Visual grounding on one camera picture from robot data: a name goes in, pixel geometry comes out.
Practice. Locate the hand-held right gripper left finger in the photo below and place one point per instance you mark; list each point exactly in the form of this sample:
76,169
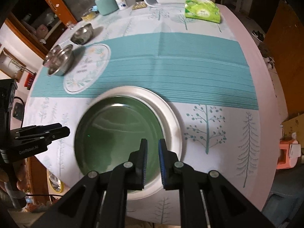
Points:
143,161

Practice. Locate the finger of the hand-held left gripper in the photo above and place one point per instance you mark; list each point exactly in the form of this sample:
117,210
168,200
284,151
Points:
35,126
57,133

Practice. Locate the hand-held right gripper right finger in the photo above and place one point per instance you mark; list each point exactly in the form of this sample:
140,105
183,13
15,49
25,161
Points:
162,163

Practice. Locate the green white-rimmed plate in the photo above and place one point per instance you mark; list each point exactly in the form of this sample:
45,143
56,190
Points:
173,133

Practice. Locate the small steel bowl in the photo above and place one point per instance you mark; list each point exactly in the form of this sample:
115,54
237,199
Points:
82,35
55,53

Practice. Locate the large steel bowl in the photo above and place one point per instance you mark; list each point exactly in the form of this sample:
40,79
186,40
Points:
64,64

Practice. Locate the person's left hand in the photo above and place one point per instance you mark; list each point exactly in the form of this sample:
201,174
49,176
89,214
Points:
3,174

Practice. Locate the red container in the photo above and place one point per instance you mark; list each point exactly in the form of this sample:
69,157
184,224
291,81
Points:
29,80

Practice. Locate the yellow rimmed round object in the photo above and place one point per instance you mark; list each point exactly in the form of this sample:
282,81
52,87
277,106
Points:
57,188

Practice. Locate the round floral coaster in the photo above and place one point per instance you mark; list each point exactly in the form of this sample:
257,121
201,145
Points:
95,59

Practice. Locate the wooden framed glass door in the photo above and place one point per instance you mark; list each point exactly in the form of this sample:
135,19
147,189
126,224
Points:
57,7

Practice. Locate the orange pink container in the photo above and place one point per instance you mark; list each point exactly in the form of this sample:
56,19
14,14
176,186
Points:
285,156

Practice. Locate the blue face mask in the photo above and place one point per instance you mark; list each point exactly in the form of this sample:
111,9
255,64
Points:
93,8

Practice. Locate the cardboard box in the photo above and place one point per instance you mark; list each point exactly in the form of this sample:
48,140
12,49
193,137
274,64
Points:
293,125

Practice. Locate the teal canister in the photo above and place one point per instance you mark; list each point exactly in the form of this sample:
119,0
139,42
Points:
106,4

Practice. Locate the white pill bottle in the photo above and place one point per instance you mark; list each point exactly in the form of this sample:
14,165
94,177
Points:
121,3

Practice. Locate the gold blister pack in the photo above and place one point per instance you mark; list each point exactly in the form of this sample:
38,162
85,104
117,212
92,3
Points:
139,5

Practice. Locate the green tissue pack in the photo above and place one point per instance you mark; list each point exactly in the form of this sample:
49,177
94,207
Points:
201,10

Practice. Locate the pair of shoes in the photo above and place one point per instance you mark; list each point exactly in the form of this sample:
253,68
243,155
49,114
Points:
257,35

